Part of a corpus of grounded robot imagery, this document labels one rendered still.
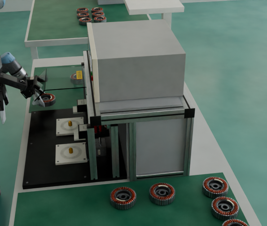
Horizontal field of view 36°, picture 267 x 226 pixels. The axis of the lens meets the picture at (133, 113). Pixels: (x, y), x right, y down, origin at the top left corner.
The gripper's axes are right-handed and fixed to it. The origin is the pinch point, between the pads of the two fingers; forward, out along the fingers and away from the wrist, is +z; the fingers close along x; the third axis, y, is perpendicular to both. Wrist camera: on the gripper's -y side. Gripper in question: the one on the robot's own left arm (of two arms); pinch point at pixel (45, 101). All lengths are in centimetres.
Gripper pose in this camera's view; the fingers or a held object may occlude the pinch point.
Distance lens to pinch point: 246.8
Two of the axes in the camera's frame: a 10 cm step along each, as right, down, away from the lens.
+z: 4.9, 7.1, 5.1
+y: -8.6, 4.8, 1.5
